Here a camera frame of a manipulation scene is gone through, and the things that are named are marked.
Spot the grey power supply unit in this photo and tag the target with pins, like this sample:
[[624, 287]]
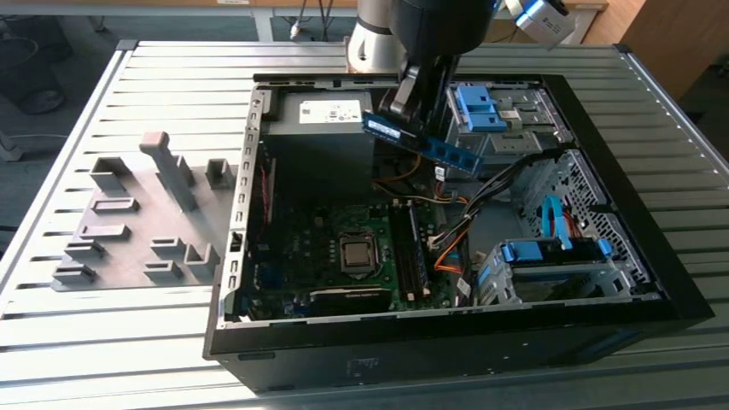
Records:
[[319, 149]]

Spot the grey metal disk bay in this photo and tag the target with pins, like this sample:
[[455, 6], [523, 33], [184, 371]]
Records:
[[570, 277]]

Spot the black office chair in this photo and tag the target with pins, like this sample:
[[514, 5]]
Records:
[[34, 72]]

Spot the blue plastic drive bracket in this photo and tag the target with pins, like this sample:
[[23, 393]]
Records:
[[479, 111]]

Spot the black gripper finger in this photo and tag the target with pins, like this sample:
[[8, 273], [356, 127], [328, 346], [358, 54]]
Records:
[[402, 104], [434, 113]]

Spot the hard disk in blue carrier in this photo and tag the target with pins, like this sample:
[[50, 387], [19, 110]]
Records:
[[524, 254]]

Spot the black graphics card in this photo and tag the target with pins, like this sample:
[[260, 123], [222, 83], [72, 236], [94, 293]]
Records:
[[347, 299]]

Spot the black open PC case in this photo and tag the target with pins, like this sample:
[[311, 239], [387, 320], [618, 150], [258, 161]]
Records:
[[399, 354]]

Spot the green motherboard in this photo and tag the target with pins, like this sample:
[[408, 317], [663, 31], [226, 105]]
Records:
[[308, 239]]

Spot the blue RAM stick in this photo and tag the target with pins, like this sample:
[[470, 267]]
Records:
[[456, 154]]

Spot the brown wooden cabinet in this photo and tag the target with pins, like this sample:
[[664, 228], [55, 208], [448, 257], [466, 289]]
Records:
[[672, 42]]

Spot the grey parts rack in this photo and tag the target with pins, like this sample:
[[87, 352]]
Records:
[[148, 226]]

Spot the grey metal drive cage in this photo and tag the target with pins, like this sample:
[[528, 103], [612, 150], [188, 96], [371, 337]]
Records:
[[502, 149]]

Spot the grey floor stand foot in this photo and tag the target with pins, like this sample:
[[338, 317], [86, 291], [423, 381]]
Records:
[[10, 147]]

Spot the CPU socket with silver CPU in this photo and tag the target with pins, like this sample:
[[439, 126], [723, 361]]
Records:
[[359, 255]]

